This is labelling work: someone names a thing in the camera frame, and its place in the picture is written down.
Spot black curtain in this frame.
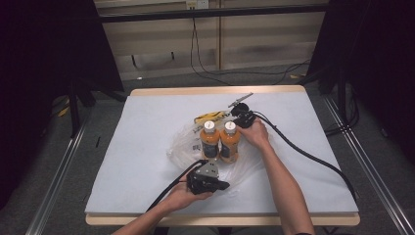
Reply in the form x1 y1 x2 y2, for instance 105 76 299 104
0 0 125 210
307 0 415 158

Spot orange juice bottle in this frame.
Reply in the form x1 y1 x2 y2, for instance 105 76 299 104
218 120 242 165
199 119 221 161

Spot black horizontal bar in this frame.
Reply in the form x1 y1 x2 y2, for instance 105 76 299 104
98 3 330 24

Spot yellow black packet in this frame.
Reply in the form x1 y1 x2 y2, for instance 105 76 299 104
194 110 231 124

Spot white wall socket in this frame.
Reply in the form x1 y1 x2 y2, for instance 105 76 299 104
185 0 209 10

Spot person's left hand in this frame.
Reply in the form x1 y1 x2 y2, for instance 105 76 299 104
165 177 213 212

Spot left hand-held gripper cable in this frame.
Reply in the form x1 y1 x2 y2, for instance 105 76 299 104
146 159 209 212

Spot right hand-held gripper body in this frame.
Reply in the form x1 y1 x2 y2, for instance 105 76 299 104
227 92 258 129

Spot translucent white plastic bag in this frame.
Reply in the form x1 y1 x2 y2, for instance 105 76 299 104
165 119 272 194

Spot black metal stand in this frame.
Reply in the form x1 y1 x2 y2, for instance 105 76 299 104
67 77 129 139
299 62 350 132

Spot metal floor rail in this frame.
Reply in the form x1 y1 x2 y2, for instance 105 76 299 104
24 120 90 235
322 95 415 235

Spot black floor cables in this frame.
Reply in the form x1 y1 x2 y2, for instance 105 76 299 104
324 82 360 137

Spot black wall cable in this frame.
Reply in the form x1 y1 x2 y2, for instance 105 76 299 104
194 17 311 76
189 17 231 86

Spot hand-held gripper cable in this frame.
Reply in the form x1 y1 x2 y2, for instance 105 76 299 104
146 159 209 212
254 111 359 201

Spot person's right hand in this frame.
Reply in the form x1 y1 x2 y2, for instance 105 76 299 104
239 118 270 150

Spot wooden wall post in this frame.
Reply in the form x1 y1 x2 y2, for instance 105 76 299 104
216 0 224 71

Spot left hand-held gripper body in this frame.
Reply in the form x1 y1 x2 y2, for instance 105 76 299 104
186 159 220 196

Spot right hand-held gripper cable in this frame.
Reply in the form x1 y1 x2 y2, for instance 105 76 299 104
254 111 359 201

